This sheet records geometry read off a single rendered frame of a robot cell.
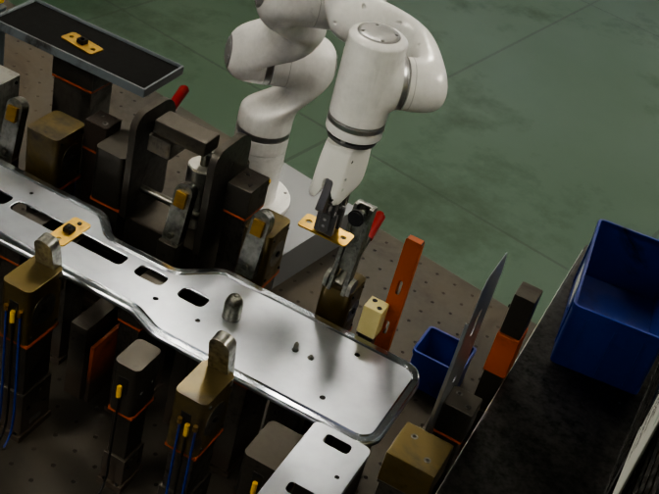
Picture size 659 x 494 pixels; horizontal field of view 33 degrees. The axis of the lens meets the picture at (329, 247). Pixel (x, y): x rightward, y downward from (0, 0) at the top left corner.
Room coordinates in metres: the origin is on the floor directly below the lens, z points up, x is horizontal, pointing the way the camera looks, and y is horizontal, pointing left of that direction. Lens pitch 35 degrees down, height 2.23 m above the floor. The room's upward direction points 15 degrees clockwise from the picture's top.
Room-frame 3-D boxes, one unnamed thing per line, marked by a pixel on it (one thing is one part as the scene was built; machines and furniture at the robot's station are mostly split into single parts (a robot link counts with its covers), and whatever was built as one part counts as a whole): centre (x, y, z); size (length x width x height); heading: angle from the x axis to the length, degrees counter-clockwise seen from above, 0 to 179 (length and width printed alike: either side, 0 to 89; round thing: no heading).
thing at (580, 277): (1.67, -0.53, 1.10); 0.30 x 0.17 x 0.13; 169
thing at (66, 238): (1.57, 0.45, 1.01); 0.08 x 0.04 x 0.01; 162
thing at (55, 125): (1.78, 0.55, 0.89); 0.12 x 0.08 x 0.38; 162
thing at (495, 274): (1.33, -0.24, 1.17); 0.12 x 0.01 x 0.34; 162
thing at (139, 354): (1.31, 0.25, 0.84); 0.10 x 0.05 x 0.29; 162
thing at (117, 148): (1.78, 0.42, 0.89); 0.12 x 0.07 x 0.38; 162
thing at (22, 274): (1.37, 0.45, 0.87); 0.12 x 0.07 x 0.35; 162
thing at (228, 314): (1.46, 0.13, 1.02); 0.03 x 0.03 x 0.07
